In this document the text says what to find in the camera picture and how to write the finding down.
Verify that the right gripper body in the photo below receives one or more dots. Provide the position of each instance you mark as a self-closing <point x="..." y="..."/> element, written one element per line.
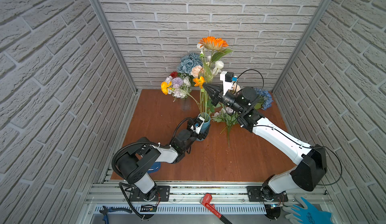
<point x="231" y="101"/>

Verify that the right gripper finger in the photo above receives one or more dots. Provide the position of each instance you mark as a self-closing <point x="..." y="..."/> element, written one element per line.
<point x="217" y="99"/>
<point x="213" y="88"/>

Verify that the teal ceramic vase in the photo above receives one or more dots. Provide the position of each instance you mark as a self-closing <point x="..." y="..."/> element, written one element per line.
<point x="207" y="118"/>

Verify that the white green mixed bouquet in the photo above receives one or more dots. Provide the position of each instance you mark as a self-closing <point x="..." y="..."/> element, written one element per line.
<point x="229" y="117"/>

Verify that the blue hydrangea flower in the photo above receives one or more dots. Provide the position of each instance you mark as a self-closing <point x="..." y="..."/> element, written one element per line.
<point x="264" y="99"/>

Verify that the pink lilac flower bouquet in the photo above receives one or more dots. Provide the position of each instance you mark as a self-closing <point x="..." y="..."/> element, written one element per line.
<point x="179" y="87"/>

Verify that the pale blue rose bunch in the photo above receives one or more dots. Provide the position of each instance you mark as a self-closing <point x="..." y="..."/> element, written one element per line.
<point x="189" y="62"/>

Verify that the red gerbera flower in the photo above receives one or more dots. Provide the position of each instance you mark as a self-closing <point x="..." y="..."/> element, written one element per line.
<point x="174" y="74"/>

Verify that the orange flower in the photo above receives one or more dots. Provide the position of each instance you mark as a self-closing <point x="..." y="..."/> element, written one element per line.
<point x="213" y="43"/>

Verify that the clear ribbed glass vase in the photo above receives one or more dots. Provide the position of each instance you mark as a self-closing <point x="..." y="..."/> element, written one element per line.
<point x="185" y="104"/>

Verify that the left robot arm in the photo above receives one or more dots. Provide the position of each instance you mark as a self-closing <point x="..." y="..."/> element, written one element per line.
<point x="133" y="161"/>

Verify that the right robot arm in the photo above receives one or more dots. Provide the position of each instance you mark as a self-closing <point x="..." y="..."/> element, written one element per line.
<point x="310" y="161"/>

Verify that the dark blue oval dish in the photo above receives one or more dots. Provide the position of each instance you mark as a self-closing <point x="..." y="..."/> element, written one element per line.
<point x="154" y="168"/>

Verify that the red pipe wrench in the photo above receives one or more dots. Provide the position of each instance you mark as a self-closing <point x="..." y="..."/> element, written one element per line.
<point x="206" y="202"/>

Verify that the blue work glove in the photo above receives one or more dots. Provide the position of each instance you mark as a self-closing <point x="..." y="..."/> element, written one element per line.
<point x="306" y="213"/>

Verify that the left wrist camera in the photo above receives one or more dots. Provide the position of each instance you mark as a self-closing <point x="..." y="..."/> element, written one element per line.
<point x="199" y="125"/>

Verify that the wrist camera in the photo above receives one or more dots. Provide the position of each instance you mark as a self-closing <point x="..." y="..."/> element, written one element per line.
<point x="228" y="79"/>
<point x="199" y="125"/>

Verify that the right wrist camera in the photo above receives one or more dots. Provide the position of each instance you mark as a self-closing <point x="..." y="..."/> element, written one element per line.
<point x="228" y="79"/>

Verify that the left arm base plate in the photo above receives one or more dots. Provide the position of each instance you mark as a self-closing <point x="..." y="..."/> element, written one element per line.
<point x="155" y="194"/>

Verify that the aluminium frame rail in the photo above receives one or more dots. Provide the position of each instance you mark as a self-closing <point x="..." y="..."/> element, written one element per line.
<point x="185" y="198"/>

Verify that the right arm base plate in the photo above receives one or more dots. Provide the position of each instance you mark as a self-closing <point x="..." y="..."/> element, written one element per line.
<point x="261" y="193"/>

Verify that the blue handled pliers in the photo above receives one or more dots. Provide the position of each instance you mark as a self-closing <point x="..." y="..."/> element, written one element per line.
<point x="105" y="210"/>

